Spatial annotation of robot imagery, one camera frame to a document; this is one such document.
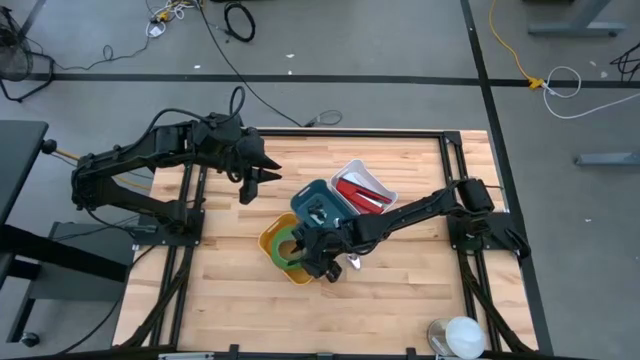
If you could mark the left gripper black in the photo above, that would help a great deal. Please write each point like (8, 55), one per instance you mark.
(245, 150)

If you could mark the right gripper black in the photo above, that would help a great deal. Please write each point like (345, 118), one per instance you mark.
(327, 247)

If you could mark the green tape roll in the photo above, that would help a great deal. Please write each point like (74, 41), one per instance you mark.
(277, 250)

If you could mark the light blue stapler remover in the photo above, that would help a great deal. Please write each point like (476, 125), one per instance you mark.
(316, 216)

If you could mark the black stapler remover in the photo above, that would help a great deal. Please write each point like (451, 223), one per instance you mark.
(316, 205)

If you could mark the lilac stapler remover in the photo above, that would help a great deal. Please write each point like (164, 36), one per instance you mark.
(354, 261)

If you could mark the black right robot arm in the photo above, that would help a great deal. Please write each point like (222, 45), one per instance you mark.
(415, 212)

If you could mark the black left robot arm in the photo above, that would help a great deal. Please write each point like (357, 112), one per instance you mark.
(130, 155)

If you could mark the yellow plastic bin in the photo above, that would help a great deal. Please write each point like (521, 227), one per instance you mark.
(299, 278)

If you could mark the teal plastic bin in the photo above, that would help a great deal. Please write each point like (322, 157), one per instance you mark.
(332, 202)

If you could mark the white plastic bin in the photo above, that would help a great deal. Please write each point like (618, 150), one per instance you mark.
(369, 172)

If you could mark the white dome with metal base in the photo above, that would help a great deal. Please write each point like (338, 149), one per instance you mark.
(465, 337)

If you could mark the black round knob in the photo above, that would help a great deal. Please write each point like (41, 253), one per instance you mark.
(48, 146)

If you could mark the grey and black desk base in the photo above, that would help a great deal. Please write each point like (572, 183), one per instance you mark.
(60, 255)

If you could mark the black side table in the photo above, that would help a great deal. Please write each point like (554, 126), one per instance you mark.
(20, 160)

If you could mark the black floor fan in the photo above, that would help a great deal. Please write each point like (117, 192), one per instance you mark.
(15, 55)

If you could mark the black caster wheel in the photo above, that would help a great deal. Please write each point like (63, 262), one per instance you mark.
(30, 340)

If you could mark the grey desk foot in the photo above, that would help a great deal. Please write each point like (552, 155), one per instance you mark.
(575, 27)
(607, 159)

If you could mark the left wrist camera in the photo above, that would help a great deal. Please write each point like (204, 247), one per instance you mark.
(248, 192)

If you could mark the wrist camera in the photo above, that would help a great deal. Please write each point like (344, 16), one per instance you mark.
(248, 192)
(334, 272)

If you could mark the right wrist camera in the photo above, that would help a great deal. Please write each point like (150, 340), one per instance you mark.
(334, 272)

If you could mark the black aluminium table frame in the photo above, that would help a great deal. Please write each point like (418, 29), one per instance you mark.
(350, 133)

